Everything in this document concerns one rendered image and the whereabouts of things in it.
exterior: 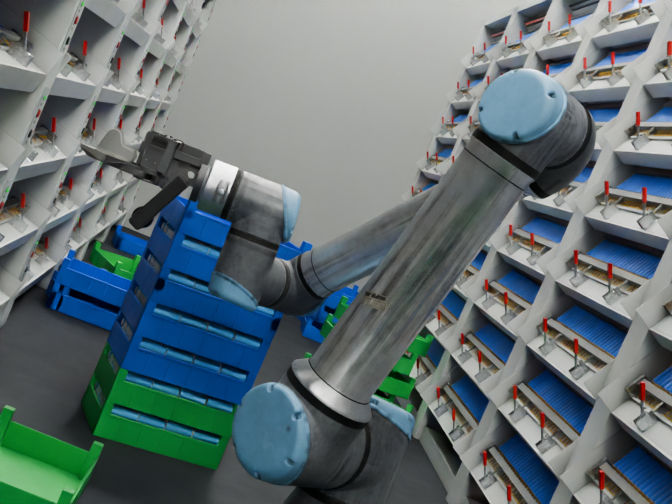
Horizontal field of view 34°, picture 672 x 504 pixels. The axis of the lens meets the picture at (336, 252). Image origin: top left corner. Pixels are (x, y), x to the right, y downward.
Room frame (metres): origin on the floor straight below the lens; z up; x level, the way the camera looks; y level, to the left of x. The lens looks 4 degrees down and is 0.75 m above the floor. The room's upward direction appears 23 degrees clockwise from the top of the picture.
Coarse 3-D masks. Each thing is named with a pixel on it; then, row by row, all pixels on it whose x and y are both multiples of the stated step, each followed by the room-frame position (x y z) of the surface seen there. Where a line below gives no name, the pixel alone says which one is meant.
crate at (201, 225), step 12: (180, 204) 2.39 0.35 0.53; (192, 204) 2.33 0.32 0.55; (168, 216) 2.44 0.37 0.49; (180, 216) 2.35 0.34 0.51; (192, 216) 2.34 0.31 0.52; (204, 216) 2.35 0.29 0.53; (216, 216) 2.56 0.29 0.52; (180, 228) 2.33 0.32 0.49; (192, 228) 2.34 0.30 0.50; (204, 228) 2.35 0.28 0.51; (216, 228) 2.36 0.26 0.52; (228, 228) 2.37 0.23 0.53; (204, 240) 2.36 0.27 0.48; (216, 240) 2.37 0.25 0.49; (288, 252) 2.43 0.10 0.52; (300, 252) 2.44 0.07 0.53
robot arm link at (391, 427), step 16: (384, 400) 1.88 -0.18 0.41; (384, 416) 1.77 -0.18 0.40; (400, 416) 1.78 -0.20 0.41; (368, 432) 1.74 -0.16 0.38; (384, 432) 1.77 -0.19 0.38; (400, 432) 1.78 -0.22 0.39; (368, 448) 1.73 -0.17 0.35; (384, 448) 1.77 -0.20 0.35; (400, 448) 1.79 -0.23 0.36; (368, 464) 1.73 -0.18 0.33; (384, 464) 1.77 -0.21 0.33; (352, 480) 1.73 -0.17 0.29; (368, 480) 1.76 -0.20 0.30; (384, 480) 1.78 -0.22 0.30; (336, 496) 1.76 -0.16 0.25; (352, 496) 1.76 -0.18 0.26; (368, 496) 1.77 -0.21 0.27; (384, 496) 1.80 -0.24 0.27
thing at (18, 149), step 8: (0, 136) 2.11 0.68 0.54; (8, 136) 2.11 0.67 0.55; (0, 144) 2.11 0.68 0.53; (8, 144) 2.11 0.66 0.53; (16, 144) 2.11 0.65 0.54; (0, 152) 2.11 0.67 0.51; (8, 152) 2.11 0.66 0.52; (16, 152) 2.11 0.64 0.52; (0, 160) 2.11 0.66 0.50; (8, 160) 2.11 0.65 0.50; (0, 168) 2.06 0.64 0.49; (8, 168) 2.11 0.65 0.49; (0, 176) 2.09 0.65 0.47
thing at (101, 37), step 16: (80, 16) 2.80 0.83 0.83; (96, 16) 2.80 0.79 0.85; (128, 16) 2.86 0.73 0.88; (80, 32) 2.80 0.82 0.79; (96, 32) 2.80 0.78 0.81; (112, 32) 2.81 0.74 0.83; (96, 48) 2.81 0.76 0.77; (112, 48) 2.81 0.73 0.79; (48, 96) 2.80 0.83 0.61; (48, 112) 2.80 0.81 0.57; (64, 112) 2.80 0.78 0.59; (80, 112) 2.81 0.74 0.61; (64, 128) 2.81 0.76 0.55; (80, 128) 2.82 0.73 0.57; (48, 176) 2.81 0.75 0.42; (32, 192) 2.80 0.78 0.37; (48, 192) 2.81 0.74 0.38; (48, 208) 2.83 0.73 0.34; (32, 240) 2.81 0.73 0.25; (0, 256) 2.80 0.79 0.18; (16, 256) 2.81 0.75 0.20; (16, 272) 2.81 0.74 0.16; (0, 320) 2.81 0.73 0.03
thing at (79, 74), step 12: (72, 48) 2.80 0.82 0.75; (84, 48) 2.62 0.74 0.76; (72, 60) 2.73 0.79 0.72; (84, 60) 2.62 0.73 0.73; (96, 60) 2.80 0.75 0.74; (60, 72) 2.35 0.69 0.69; (72, 72) 2.61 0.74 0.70; (84, 72) 2.62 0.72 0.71; (96, 72) 2.81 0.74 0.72; (60, 84) 2.32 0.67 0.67; (72, 84) 2.46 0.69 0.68; (84, 84) 2.61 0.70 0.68; (96, 84) 2.81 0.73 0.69; (72, 96) 2.58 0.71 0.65; (84, 96) 2.75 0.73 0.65
